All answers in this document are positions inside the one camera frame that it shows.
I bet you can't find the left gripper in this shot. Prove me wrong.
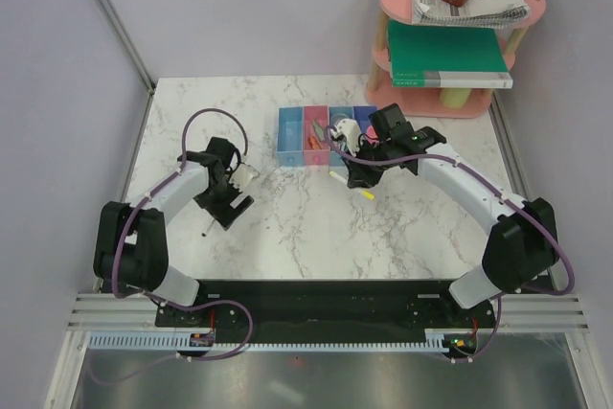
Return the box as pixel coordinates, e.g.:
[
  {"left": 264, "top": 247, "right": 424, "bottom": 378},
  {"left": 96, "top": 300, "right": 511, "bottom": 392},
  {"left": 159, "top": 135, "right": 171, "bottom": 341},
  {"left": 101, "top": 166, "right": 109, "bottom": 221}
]
[{"left": 193, "top": 174, "right": 252, "bottom": 230}]

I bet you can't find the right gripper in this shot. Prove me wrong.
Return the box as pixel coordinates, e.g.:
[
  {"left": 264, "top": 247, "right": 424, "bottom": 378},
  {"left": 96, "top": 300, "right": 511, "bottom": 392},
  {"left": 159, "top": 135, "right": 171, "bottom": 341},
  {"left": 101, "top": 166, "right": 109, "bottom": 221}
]
[{"left": 341, "top": 138, "right": 394, "bottom": 190}]

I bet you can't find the black white marker pen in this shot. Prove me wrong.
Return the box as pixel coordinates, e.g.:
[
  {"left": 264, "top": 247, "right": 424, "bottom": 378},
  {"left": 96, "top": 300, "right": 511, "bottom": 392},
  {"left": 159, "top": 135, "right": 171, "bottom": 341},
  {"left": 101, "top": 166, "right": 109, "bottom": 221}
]
[{"left": 201, "top": 220, "right": 215, "bottom": 238}]

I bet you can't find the yellow cap white pen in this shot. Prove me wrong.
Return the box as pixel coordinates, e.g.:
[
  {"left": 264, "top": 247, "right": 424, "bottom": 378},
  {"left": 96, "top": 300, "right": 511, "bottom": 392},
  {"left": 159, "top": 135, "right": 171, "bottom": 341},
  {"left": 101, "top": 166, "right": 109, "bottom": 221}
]
[{"left": 328, "top": 170, "right": 376, "bottom": 202}]

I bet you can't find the clear paperclip jar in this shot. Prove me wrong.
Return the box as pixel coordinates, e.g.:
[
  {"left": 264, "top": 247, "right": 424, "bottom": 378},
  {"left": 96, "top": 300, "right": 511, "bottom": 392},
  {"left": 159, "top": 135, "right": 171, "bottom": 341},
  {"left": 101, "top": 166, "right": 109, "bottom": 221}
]
[{"left": 329, "top": 113, "right": 352, "bottom": 126}]

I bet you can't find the pink drawer bin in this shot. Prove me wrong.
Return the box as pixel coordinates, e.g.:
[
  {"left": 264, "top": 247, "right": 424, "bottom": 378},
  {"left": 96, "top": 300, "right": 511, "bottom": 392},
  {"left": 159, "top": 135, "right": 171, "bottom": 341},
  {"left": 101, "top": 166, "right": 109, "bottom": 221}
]
[{"left": 303, "top": 105, "right": 330, "bottom": 166}]

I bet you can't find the light blue drawer bin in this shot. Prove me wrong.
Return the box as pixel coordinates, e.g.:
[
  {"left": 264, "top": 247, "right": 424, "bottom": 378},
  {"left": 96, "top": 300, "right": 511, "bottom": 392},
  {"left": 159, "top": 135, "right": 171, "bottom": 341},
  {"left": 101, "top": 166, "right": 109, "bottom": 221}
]
[
  {"left": 276, "top": 106, "right": 305, "bottom": 168},
  {"left": 329, "top": 106, "right": 354, "bottom": 168}
]

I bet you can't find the green highlighter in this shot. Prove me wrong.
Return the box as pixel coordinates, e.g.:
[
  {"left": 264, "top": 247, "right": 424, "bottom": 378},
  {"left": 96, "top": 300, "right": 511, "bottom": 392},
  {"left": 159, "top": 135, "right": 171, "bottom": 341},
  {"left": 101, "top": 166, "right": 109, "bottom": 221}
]
[{"left": 311, "top": 120, "right": 325, "bottom": 141}]

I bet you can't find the pink cap glue bottle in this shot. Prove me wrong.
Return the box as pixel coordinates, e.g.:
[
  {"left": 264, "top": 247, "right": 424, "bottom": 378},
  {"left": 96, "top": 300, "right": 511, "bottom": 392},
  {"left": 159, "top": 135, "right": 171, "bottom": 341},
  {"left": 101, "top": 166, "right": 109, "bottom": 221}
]
[{"left": 366, "top": 125, "right": 377, "bottom": 140}]

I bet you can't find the orange highlighter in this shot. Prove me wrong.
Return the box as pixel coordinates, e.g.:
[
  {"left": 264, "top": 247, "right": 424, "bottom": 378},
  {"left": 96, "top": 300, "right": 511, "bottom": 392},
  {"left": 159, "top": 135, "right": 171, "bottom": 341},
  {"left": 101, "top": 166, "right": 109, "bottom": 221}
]
[{"left": 308, "top": 136, "right": 322, "bottom": 150}]

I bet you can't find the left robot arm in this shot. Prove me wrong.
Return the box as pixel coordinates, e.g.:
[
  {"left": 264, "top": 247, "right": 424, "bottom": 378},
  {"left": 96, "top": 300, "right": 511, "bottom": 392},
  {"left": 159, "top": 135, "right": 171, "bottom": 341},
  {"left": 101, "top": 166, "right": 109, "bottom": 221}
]
[{"left": 93, "top": 137, "right": 254, "bottom": 326}]

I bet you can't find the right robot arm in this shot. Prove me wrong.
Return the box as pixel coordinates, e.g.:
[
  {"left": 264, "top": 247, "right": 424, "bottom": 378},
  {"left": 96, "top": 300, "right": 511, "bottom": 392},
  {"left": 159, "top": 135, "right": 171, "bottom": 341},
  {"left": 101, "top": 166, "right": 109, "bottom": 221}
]
[{"left": 326, "top": 104, "right": 560, "bottom": 327}]

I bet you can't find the yellow foam roll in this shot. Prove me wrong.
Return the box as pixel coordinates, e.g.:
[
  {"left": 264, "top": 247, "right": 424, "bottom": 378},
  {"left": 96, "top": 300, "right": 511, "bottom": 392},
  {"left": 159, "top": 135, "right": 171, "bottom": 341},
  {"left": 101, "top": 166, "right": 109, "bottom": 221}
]
[{"left": 439, "top": 88, "right": 472, "bottom": 109}]

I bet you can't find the green book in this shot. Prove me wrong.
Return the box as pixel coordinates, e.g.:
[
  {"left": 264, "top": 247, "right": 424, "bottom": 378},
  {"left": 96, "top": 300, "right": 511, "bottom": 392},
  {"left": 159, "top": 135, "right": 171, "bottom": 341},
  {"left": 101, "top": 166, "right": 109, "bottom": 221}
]
[{"left": 387, "top": 21, "right": 513, "bottom": 89}]

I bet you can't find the pink three tier shelf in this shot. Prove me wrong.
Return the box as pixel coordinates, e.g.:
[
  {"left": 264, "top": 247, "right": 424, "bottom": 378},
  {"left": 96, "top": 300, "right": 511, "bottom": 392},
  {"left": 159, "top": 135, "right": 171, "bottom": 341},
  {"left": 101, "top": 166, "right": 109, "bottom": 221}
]
[{"left": 366, "top": 0, "right": 546, "bottom": 119}]

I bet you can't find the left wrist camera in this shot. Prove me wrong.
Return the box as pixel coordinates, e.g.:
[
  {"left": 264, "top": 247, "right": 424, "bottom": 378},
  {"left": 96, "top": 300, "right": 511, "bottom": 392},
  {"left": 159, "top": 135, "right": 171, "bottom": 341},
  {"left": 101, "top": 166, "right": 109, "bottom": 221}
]
[{"left": 230, "top": 164, "right": 259, "bottom": 192}]

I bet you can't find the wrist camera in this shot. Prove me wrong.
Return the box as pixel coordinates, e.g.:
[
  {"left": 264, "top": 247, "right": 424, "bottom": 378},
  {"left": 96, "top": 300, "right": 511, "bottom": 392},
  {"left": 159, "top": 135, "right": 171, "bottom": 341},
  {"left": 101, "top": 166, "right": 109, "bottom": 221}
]
[
  {"left": 331, "top": 120, "right": 362, "bottom": 156},
  {"left": 230, "top": 164, "right": 259, "bottom": 192}
]

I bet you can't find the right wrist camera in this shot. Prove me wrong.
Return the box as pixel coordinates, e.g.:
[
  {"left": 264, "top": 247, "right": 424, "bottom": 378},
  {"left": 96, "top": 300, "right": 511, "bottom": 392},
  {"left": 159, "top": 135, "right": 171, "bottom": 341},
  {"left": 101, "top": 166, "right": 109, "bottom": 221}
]
[{"left": 331, "top": 120, "right": 362, "bottom": 156}]

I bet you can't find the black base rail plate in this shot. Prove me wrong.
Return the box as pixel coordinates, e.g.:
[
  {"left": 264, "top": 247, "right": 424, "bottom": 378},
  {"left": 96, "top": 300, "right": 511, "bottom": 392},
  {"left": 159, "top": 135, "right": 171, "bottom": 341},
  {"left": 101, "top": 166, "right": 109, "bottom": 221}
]
[{"left": 154, "top": 280, "right": 495, "bottom": 341}]

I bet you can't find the white cable duct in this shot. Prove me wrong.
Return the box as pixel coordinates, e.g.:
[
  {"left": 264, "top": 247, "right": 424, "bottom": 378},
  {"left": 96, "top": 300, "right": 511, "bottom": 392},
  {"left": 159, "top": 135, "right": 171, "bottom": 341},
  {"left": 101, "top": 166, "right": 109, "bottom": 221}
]
[{"left": 87, "top": 331, "right": 477, "bottom": 352}]

